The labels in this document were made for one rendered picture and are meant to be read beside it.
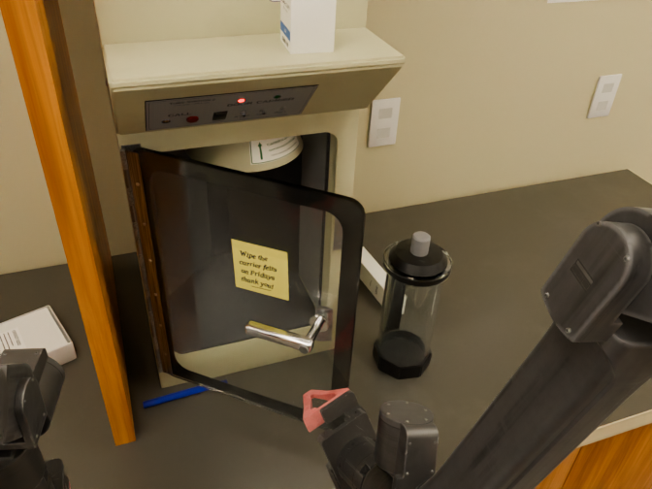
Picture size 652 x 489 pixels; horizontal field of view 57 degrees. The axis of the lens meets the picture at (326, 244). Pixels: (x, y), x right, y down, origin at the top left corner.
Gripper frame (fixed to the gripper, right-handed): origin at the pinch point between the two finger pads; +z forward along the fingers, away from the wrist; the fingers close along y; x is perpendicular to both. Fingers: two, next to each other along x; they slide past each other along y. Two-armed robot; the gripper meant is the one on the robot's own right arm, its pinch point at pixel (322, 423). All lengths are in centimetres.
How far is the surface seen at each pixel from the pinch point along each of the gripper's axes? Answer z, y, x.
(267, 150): 14.3, 32.9, -12.1
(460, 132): 53, 8, -73
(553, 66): 44, 14, -98
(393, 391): 13.2, -13.0, -16.4
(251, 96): 0.5, 42.2, -8.1
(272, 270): 2.5, 21.8, -2.7
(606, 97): 44, 0, -114
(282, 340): -0.9, 14.5, 0.5
